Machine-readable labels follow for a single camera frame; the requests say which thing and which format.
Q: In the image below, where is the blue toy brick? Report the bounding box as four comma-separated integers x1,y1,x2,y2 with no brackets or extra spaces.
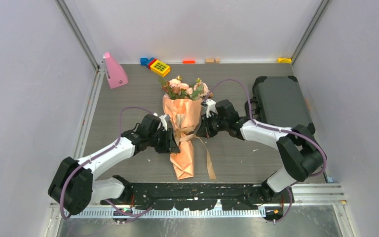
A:
140,57,153,67

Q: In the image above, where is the orange flat block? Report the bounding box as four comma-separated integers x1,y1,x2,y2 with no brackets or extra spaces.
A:
182,60,196,64

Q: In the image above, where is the peach wrapping paper sheet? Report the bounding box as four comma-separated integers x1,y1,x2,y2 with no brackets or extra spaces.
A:
162,95,202,180

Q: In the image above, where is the yellow corner block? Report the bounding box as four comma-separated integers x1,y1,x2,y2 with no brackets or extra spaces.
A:
277,58,292,64

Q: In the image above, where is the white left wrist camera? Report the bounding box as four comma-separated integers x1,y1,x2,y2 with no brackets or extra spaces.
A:
153,113,170,130

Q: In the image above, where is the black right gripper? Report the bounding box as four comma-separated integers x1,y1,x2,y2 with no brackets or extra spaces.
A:
196,112,228,138

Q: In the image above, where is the red toy brick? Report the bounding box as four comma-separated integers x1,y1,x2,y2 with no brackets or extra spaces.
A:
147,58,156,69

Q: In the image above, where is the pink plastic wedge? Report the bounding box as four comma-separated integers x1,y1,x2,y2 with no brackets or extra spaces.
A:
103,52,129,89

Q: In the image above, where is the pink and brown rose stem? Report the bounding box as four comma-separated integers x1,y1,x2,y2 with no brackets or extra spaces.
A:
187,78,213,100

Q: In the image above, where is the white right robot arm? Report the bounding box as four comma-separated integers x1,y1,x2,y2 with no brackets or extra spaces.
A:
196,99,326,203

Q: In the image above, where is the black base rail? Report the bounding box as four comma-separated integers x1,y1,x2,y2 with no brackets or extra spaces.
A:
109,181,294,211

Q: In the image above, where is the tan ribbon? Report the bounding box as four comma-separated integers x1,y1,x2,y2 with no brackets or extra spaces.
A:
170,113,217,180

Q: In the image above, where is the yellow toy brick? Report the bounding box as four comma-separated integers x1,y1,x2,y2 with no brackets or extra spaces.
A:
150,60,170,77

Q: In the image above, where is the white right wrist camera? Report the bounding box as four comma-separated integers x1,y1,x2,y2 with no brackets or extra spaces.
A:
201,99,217,118

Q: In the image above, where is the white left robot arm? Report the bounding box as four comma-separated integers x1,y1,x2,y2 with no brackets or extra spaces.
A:
48,114,180,215

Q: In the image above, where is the dark grey hard case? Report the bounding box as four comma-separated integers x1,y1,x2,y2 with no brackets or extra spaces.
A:
245,76,315,135

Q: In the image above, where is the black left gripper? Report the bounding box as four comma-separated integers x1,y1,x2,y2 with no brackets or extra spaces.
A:
148,127,180,154

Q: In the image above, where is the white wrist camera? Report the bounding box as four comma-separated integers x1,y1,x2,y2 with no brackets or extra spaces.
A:
153,113,170,130
201,99,217,118

